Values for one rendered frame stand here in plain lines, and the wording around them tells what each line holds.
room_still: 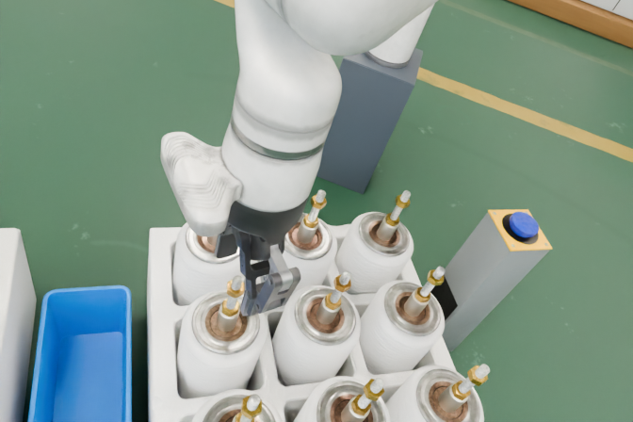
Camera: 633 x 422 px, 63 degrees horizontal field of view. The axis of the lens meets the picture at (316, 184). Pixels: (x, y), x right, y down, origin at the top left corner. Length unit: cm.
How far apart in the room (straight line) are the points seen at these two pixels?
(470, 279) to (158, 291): 44
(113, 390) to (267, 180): 54
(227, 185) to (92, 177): 72
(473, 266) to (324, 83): 52
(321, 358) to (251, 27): 41
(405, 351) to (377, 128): 49
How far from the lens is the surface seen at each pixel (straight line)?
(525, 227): 75
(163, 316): 69
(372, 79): 97
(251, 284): 46
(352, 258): 74
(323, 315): 62
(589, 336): 120
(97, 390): 84
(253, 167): 36
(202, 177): 37
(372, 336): 69
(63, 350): 87
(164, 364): 66
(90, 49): 140
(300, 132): 34
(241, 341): 60
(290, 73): 33
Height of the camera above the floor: 78
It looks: 44 degrees down
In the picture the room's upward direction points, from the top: 20 degrees clockwise
